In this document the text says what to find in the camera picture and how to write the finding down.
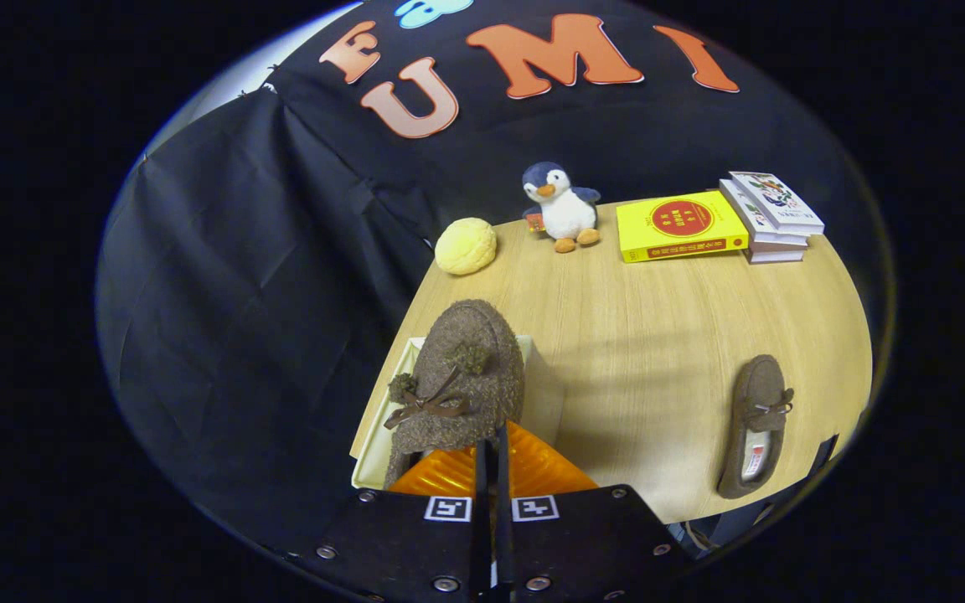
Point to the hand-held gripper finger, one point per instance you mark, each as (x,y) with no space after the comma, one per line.
(503,536)
(482,536)

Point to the cream fabric storage box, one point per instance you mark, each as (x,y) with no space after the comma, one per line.
(545,402)

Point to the brown fuzzy slipper shoe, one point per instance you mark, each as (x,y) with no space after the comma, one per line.
(759,385)
(474,335)

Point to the yellow round bun plush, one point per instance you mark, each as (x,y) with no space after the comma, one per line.
(466,246)

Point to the penguin plush toy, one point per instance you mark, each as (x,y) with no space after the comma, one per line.
(566,213)

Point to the black backdrop cloth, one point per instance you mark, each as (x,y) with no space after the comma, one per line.
(265,276)

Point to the yellow book with red circle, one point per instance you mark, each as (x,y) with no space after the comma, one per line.
(679,226)

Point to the white book with floral cover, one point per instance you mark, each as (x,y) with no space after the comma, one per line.
(776,201)

